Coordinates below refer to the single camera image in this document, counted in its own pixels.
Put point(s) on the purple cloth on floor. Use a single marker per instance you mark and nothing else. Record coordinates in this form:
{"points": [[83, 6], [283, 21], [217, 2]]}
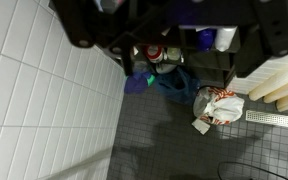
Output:
{"points": [[138, 82]]}

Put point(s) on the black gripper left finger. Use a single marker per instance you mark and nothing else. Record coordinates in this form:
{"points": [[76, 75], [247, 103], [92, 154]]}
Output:
{"points": [[71, 16]]}

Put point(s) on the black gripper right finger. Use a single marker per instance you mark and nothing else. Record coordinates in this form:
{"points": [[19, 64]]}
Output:
{"points": [[272, 16]]}

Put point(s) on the dark blue plastic bag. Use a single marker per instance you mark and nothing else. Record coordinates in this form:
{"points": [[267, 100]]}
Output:
{"points": [[178, 86]]}

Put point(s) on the dark wooden cabinet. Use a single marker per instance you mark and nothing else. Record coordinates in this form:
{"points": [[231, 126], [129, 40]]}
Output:
{"points": [[176, 23]]}

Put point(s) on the white orange plastic bag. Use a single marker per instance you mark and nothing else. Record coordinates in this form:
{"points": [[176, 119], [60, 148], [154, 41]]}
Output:
{"points": [[216, 106]]}

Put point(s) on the white floor drain grate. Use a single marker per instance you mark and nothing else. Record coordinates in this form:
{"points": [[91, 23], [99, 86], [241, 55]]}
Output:
{"points": [[267, 118]]}

